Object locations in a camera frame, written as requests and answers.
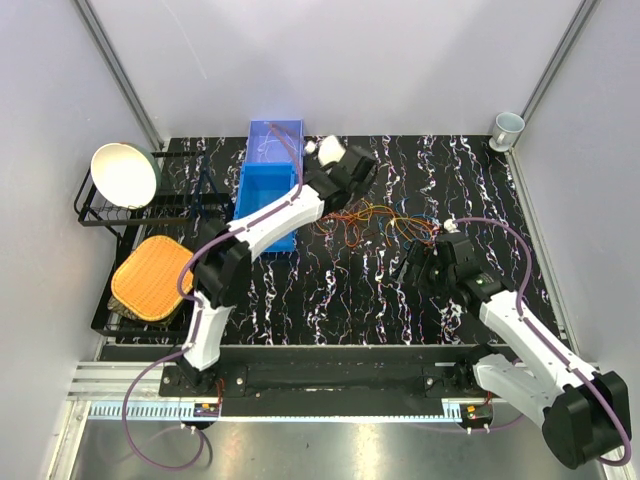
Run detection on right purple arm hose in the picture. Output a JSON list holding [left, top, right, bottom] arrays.
[[399, 217, 632, 467]]

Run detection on blue plastic bin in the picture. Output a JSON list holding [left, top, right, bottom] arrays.
[[233, 162, 299, 253]]

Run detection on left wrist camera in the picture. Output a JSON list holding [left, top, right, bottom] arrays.
[[304, 135, 346, 167]]

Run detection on white cable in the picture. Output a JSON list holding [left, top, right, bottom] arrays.
[[254, 122, 296, 161]]

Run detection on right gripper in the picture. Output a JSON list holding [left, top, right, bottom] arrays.
[[389, 240, 456, 303]]

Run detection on orange woven basket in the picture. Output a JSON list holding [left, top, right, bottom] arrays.
[[107, 235, 193, 323]]

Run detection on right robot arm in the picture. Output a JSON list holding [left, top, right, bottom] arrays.
[[394, 233, 632, 469]]

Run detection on light purple plastic bin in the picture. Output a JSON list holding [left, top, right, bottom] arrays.
[[245, 119, 305, 177]]

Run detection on yellow cable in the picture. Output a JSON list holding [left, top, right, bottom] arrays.
[[359, 202, 436, 241]]

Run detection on white mug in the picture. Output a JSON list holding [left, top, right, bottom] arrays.
[[489, 112, 526, 153]]

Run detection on aluminium frame rail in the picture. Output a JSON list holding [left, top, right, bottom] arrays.
[[67, 362, 621, 426]]

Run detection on white bowl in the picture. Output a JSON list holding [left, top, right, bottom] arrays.
[[90, 142, 161, 209]]

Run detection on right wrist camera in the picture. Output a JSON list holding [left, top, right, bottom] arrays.
[[442, 219, 460, 235]]

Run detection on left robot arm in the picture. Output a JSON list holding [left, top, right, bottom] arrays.
[[176, 136, 378, 396]]

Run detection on black wire dish rack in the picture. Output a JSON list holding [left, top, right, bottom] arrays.
[[74, 149, 239, 344]]

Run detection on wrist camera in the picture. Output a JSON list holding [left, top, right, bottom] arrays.
[[304, 135, 346, 167], [442, 219, 460, 235]]

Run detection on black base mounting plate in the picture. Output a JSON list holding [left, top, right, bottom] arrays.
[[159, 345, 496, 422]]

